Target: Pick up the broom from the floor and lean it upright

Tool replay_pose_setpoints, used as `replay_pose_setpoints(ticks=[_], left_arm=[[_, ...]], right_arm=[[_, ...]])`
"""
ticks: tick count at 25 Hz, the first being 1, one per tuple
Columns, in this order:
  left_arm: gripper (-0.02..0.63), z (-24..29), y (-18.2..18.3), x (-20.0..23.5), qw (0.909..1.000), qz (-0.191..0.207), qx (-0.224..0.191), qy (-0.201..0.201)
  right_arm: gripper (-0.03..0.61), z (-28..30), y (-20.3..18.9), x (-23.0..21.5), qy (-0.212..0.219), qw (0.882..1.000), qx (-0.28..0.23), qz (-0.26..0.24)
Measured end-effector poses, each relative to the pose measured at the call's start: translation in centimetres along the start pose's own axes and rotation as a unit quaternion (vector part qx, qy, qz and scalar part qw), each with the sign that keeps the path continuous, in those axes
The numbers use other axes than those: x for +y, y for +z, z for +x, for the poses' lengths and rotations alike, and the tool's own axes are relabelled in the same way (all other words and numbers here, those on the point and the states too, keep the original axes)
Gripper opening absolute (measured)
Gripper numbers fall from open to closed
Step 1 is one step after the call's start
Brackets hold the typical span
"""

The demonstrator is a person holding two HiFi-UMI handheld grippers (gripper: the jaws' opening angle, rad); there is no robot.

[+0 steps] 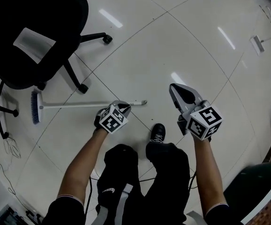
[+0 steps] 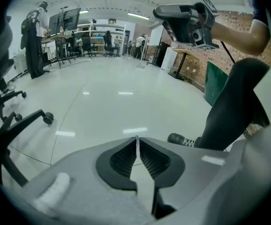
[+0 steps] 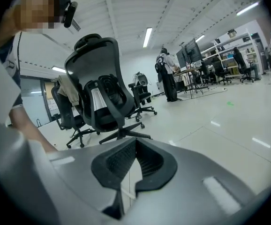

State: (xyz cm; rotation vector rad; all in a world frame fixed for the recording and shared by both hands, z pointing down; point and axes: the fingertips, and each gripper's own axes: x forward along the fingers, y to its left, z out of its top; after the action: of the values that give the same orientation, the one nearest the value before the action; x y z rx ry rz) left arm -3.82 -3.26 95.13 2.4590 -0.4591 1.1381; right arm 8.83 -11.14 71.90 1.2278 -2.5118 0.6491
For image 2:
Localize person's black shoe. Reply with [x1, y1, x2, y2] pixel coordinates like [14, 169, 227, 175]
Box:
[167, 132, 203, 148]

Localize black mesh chair with headrest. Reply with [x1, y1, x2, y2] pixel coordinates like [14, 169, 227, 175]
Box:
[0, 106, 54, 188]

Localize person's dark striped top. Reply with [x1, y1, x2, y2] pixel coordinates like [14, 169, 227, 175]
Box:
[250, 0, 271, 131]

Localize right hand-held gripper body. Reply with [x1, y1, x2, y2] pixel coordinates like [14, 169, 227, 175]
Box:
[188, 0, 220, 51]

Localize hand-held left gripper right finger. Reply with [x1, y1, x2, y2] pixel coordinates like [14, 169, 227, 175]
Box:
[139, 136, 243, 197]

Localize wooden desk with black leg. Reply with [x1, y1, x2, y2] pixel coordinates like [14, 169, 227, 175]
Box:
[170, 47, 200, 81]

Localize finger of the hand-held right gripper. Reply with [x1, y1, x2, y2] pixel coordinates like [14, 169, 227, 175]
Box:
[152, 4, 194, 43]

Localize green panel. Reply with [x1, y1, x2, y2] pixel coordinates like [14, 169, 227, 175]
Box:
[204, 60, 229, 107]

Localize black cabinet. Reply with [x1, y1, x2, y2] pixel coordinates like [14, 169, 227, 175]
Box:
[153, 42, 171, 68]

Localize white low cabinet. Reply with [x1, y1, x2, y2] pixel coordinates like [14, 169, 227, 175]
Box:
[8, 52, 30, 79]

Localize whiteboard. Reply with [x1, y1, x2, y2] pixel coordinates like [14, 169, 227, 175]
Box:
[148, 25, 165, 47]

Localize person's leg in dark trousers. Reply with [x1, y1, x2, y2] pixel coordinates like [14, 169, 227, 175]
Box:
[195, 57, 271, 151]

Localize black office chair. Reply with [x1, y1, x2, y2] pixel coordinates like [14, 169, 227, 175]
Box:
[80, 32, 97, 58]
[0, 15, 28, 126]
[102, 30, 121, 58]

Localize white shelving unit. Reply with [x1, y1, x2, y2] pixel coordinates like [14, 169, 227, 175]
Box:
[76, 23, 127, 55]

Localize wooden table with black legs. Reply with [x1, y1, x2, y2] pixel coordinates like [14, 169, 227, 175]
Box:
[41, 33, 73, 69]

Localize black dual computer monitors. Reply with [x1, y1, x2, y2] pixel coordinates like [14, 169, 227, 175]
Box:
[48, 6, 82, 36]

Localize person's right forearm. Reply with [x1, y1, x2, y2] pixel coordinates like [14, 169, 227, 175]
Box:
[210, 19, 271, 57]

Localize white pole with base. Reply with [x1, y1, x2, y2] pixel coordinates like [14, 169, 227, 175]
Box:
[136, 35, 148, 69]

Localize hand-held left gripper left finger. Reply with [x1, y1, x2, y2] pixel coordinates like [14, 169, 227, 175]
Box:
[30, 136, 140, 193]

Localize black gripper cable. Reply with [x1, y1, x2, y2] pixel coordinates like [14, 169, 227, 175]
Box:
[219, 40, 236, 63]

